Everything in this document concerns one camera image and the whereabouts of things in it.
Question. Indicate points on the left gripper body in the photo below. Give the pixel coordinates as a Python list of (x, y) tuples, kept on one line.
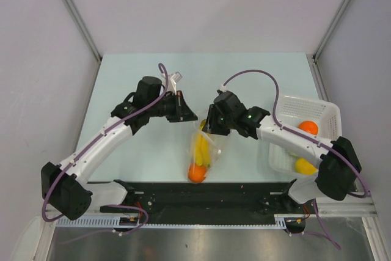
[(170, 105)]

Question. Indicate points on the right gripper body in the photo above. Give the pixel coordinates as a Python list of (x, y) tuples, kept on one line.
[(225, 124)]

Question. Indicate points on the yellow fake banana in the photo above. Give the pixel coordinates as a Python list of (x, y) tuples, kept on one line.
[(202, 155)]

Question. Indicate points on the clear zip top bag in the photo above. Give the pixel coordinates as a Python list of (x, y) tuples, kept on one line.
[(217, 142)]

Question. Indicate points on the orange fake fruit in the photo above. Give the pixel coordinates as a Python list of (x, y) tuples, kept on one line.
[(309, 127), (197, 174)]

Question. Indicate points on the yellow fake bell pepper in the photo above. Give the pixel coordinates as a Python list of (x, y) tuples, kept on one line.
[(303, 167)]

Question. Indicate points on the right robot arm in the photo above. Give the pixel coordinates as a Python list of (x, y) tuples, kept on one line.
[(336, 160)]

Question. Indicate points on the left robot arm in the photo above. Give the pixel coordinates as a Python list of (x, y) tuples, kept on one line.
[(65, 185)]

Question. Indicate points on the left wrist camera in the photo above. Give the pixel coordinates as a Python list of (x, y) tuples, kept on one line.
[(173, 79)]

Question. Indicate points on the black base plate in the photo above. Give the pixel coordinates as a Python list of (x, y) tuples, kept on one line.
[(208, 200)]

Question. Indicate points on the white slotted cable duct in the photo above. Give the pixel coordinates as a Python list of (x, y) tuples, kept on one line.
[(129, 222)]

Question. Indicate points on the left aluminium frame post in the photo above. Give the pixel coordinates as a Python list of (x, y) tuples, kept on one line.
[(82, 28)]

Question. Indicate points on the aluminium frame post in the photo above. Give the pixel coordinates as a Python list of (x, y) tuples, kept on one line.
[(82, 28), (335, 21)]

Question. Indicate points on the right aluminium frame post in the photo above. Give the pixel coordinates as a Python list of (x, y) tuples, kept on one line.
[(335, 21)]

